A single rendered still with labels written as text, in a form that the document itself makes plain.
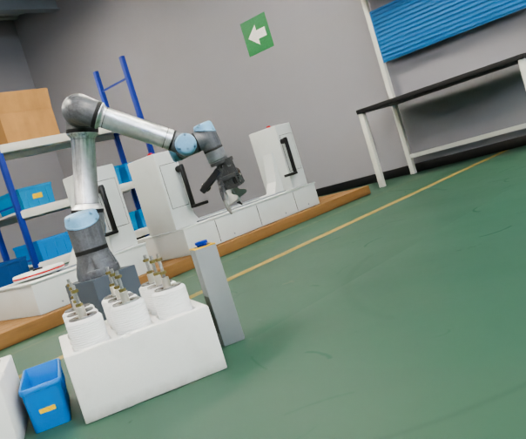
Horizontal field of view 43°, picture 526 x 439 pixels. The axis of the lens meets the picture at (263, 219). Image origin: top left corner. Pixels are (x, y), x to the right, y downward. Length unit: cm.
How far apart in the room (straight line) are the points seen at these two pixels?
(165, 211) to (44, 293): 111
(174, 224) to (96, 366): 283
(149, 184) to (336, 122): 331
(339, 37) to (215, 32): 180
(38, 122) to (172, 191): 297
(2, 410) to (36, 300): 211
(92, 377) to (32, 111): 566
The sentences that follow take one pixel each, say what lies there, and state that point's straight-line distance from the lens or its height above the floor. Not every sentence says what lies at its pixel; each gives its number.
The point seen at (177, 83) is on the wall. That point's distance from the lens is 906.
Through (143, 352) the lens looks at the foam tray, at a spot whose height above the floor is 12.
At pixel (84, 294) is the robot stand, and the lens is 235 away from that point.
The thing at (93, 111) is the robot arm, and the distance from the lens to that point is 238.
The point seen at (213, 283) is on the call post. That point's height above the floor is 20.
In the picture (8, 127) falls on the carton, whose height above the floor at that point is 161.
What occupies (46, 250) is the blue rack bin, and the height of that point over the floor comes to 35.
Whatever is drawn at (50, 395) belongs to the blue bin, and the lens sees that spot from 189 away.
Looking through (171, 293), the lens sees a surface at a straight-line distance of 182.
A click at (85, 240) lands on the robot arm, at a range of 235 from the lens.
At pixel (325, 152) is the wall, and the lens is 762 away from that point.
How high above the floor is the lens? 48
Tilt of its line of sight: 4 degrees down
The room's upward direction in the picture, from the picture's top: 17 degrees counter-clockwise
